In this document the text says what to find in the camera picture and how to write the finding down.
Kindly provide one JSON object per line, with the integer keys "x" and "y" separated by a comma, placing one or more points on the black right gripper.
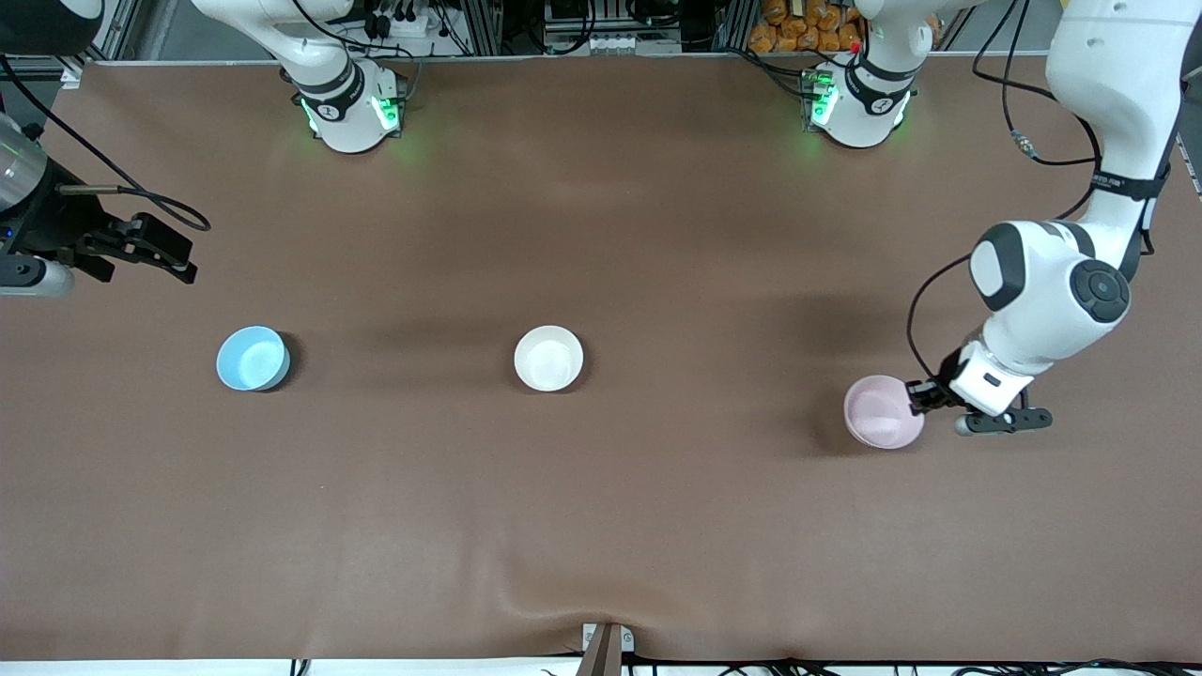
{"x": 49, "y": 228}

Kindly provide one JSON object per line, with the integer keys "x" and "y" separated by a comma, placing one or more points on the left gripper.
{"x": 943, "y": 375}

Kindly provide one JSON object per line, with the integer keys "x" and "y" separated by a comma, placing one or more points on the pink bowl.
{"x": 878, "y": 413}

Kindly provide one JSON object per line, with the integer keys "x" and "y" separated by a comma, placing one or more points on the blue bowl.
{"x": 251, "y": 359}

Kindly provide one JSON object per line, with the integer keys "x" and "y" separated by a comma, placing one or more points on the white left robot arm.
{"x": 1117, "y": 84}

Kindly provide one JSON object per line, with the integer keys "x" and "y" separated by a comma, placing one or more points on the white bowl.
{"x": 548, "y": 359}

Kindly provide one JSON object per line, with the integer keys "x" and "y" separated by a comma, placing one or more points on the white power strip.
{"x": 404, "y": 21}

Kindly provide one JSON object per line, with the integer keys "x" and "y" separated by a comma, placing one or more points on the brown table mat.
{"x": 601, "y": 526}

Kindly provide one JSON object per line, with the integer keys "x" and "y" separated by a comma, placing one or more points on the bag of orange buns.
{"x": 798, "y": 23}

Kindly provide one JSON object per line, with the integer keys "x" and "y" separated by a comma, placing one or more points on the aluminium frame profile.
{"x": 89, "y": 56}

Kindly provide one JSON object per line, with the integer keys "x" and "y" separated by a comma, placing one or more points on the metal table edge bracket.
{"x": 607, "y": 648}

